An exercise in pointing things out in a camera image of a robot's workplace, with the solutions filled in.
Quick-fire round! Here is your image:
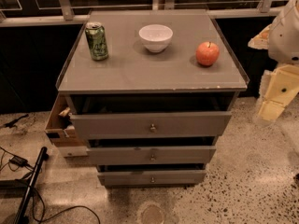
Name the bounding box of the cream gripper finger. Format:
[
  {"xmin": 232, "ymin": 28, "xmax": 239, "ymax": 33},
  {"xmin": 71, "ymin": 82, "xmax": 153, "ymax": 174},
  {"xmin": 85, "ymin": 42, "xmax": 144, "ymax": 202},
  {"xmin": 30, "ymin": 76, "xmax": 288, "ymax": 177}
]
[{"xmin": 258, "ymin": 101, "xmax": 285, "ymax": 121}]

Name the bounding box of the grey bottom drawer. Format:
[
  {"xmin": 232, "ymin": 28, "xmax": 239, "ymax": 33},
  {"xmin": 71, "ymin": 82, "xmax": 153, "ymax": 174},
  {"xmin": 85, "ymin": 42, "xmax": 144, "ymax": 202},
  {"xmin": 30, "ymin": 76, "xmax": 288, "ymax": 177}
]
[{"xmin": 98, "ymin": 170, "xmax": 206, "ymax": 187}]

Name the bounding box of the grey drawer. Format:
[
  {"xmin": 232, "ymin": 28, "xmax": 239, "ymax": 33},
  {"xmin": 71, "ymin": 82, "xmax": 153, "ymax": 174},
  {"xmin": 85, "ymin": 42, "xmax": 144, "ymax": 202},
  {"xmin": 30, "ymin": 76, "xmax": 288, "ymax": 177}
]
[
  {"xmin": 98, "ymin": 170, "xmax": 206, "ymax": 187},
  {"xmin": 87, "ymin": 146, "xmax": 216, "ymax": 165},
  {"xmin": 71, "ymin": 111, "xmax": 231, "ymax": 140}
]

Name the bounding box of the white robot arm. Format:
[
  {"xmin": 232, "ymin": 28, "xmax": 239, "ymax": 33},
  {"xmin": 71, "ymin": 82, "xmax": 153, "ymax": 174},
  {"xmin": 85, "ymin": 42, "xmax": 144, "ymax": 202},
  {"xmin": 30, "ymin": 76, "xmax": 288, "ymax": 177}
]
[{"xmin": 248, "ymin": 0, "xmax": 299, "ymax": 123}]

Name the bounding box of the grey middle drawer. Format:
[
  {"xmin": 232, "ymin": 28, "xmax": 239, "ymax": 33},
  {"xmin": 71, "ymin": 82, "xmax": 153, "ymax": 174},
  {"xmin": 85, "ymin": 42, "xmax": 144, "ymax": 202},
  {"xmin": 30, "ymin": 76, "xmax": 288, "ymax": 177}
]
[{"xmin": 87, "ymin": 146, "xmax": 216, "ymax": 165}]

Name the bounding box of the grey drawer cabinet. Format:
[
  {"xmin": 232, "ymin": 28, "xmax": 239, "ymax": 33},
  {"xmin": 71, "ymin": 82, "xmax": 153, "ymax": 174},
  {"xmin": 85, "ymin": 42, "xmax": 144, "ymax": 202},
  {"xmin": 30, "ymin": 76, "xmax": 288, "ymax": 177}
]
[{"xmin": 57, "ymin": 10, "xmax": 249, "ymax": 174}]

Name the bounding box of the grey top drawer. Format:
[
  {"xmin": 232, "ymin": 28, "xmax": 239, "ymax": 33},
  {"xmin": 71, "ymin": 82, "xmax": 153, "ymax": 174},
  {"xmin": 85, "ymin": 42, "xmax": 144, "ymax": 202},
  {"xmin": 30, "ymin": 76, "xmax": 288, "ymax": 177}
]
[{"xmin": 71, "ymin": 111, "xmax": 231, "ymax": 140}]

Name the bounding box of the red apple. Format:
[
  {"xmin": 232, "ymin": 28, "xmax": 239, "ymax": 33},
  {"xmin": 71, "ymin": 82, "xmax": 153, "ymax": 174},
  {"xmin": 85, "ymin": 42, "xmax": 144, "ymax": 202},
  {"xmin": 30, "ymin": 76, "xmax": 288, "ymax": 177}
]
[{"xmin": 195, "ymin": 42, "xmax": 220, "ymax": 66}]

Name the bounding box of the white ceramic bowl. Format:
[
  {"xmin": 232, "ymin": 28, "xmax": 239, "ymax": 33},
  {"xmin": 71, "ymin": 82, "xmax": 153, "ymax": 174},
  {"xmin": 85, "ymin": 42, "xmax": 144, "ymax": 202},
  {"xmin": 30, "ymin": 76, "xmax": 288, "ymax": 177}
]
[{"xmin": 138, "ymin": 24, "xmax": 173, "ymax": 53}]

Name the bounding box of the green soda can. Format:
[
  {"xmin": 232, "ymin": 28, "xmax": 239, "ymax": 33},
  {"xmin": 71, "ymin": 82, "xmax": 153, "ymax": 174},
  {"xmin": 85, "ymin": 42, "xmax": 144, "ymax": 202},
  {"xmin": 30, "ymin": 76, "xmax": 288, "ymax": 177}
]
[{"xmin": 85, "ymin": 22, "xmax": 108, "ymax": 61}]

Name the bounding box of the cardboard box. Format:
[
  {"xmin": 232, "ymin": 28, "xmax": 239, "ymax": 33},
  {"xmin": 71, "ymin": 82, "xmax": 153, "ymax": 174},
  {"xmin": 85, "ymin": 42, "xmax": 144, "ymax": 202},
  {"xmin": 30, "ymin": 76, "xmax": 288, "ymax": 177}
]
[{"xmin": 45, "ymin": 95, "xmax": 87, "ymax": 158}]

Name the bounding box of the metal railing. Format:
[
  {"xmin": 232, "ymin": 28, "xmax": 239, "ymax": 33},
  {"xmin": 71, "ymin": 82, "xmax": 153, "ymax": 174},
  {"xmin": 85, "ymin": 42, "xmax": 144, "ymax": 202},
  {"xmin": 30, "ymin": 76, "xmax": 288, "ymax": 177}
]
[{"xmin": 0, "ymin": 0, "xmax": 289, "ymax": 26}]

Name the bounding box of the black power adapter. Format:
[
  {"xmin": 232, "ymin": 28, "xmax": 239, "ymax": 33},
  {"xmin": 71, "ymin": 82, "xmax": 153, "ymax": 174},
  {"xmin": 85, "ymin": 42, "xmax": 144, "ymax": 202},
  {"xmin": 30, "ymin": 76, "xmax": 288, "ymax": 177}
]
[{"xmin": 9, "ymin": 156, "xmax": 28, "ymax": 167}]

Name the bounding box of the black pole stand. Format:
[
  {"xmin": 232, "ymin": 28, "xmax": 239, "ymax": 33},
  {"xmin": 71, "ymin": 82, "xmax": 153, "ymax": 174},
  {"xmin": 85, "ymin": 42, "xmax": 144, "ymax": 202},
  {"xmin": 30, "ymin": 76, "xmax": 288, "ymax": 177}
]
[{"xmin": 13, "ymin": 147, "xmax": 49, "ymax": 224}]

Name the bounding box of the black cable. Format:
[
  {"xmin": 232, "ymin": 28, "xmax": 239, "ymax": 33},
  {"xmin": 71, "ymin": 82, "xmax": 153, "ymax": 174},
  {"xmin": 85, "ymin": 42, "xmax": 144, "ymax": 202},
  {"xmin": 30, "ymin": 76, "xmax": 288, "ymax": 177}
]
[{"xmin": 0, "ymin": 146, "xmax": 102, "ymax": 224}]

